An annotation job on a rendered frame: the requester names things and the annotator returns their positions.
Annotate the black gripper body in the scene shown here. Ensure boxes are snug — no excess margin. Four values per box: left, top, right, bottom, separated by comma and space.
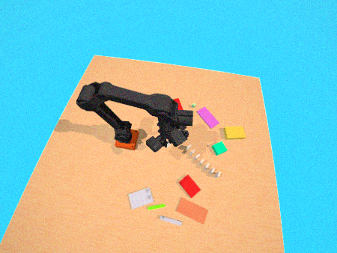
145, 123, 186, 153

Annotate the yellow block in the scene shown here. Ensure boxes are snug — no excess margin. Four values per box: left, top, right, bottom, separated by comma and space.
223, 126, 246, 140

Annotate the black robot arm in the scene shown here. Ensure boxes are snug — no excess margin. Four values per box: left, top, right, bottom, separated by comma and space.
76, 82, 193, 147

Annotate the green flat block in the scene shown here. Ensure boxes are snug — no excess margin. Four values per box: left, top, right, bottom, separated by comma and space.
212, 141, 227, 156

